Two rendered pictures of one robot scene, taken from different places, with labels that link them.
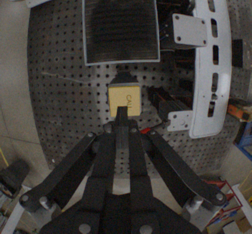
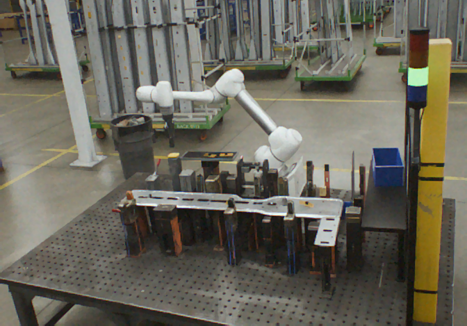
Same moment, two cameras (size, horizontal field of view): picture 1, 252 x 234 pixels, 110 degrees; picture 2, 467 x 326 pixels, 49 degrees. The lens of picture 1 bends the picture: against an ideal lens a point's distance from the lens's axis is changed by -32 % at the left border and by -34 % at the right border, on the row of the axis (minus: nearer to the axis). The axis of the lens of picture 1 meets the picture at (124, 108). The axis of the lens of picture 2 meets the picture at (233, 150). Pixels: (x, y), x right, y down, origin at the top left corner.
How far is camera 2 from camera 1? 340 cm
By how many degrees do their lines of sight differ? 63
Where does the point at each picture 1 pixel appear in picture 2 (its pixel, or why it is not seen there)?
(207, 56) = (174, 195)
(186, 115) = (153, 178)
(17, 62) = not seen: hidden behind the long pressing
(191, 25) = (188, 172)
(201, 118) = (141, 193)
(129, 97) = (174, 155)
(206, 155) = (53, 256)
